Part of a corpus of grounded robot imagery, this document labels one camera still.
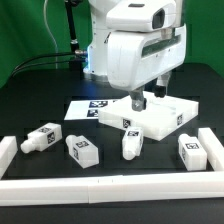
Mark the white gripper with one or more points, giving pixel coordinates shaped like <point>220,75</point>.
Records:
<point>134,59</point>

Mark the white square tabletop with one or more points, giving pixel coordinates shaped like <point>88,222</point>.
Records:
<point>161,117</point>

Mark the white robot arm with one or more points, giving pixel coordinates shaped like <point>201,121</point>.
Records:
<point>97,50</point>

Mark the white tag sheet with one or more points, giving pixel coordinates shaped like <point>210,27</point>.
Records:
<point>86,109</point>

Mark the white U-shaped fence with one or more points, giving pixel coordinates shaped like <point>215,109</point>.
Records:
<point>112,188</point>

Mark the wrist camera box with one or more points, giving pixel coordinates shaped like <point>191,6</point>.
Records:
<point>142,15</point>

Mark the black camera pole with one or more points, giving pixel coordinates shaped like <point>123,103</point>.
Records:
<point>74,65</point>

